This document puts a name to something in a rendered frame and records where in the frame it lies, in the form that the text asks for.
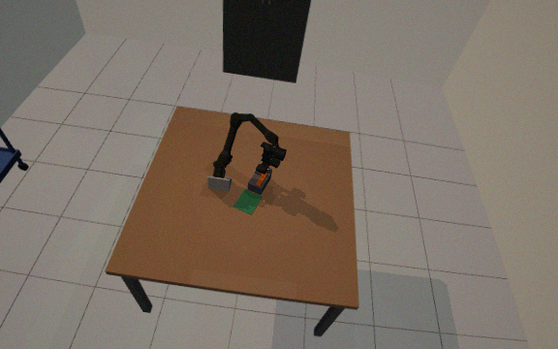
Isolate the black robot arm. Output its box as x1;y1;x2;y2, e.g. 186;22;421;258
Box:
213;112;287;178

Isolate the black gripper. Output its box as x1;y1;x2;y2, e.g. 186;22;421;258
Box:
256;154;273;175

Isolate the orange l-shaped part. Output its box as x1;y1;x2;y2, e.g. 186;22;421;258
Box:
256;173;267;186

